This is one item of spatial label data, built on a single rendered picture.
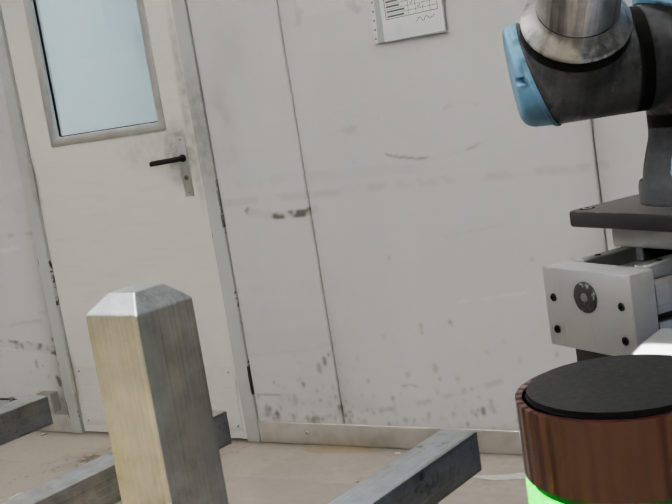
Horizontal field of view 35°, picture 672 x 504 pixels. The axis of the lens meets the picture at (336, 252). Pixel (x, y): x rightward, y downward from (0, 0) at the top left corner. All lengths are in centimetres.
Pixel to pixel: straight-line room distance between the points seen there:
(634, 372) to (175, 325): 24
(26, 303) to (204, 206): 106
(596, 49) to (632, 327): 28
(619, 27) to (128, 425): 78
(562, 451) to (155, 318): 24
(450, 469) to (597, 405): 47
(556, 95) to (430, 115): 218
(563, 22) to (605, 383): 82
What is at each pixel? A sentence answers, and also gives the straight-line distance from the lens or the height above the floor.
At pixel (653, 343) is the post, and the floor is 112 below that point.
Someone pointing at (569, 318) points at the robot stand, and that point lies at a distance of 118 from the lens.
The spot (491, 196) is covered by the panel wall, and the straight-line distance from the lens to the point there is 328.
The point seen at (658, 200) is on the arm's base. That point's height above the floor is 105.
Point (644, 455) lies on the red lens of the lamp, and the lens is 29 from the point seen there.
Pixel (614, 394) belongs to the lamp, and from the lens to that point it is 30.
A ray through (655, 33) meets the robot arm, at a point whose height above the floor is 123.
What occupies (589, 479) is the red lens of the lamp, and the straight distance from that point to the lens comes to 29.
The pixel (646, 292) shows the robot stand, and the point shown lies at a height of 97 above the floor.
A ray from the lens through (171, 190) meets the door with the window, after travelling 394.
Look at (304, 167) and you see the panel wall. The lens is 358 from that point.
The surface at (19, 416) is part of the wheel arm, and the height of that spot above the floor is 95.
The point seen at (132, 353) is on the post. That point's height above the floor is 112.
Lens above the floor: 122
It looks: 8 degrees down
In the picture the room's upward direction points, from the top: 9 degrees counter-clockwise
